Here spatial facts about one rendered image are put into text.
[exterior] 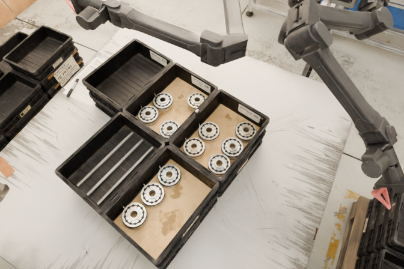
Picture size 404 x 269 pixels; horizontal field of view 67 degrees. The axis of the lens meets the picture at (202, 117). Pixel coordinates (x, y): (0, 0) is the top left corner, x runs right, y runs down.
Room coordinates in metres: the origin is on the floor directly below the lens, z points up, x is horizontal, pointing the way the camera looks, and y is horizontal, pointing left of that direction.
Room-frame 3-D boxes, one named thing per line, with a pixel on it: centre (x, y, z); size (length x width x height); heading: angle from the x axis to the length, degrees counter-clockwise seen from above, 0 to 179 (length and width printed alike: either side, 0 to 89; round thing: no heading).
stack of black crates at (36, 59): (1.64, 1.15, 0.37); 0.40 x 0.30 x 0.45; 151
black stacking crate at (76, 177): (0.59, 0.40, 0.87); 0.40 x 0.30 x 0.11; 141
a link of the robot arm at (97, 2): (0.92, 0.35, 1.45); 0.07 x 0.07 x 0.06; 60
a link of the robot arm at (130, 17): (0.80, 0.12, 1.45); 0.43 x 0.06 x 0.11; 60
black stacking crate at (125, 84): (1.09, 0.38, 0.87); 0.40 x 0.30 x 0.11; 141
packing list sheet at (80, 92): (1.23, 0.66, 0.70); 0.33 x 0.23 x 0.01; 151
